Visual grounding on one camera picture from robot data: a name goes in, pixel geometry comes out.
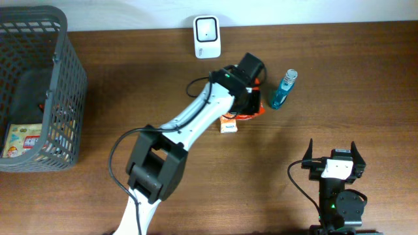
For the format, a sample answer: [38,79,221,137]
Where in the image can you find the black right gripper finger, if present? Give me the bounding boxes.
[302,138,313,161]
[350,141,365,165]

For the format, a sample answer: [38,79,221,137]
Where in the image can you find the red candy bag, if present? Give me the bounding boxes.
[222,87,265,121]

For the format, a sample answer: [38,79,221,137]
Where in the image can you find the beige snack bag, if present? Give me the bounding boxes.
[2,123,42,158]

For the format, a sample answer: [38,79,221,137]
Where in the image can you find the black and red snack packet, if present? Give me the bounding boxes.
[37,104,74,121]

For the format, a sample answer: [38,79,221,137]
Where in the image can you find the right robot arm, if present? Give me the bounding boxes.
[301,140,379,235]

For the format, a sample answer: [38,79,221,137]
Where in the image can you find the white barcode scanner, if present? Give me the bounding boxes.
[193,15,221,59]

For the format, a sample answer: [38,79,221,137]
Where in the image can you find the small orange tissue pack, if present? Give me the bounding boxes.
[219,116,238,134]

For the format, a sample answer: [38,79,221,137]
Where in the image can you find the grey plastic mesh basket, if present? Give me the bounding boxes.
[1,6,88,172]

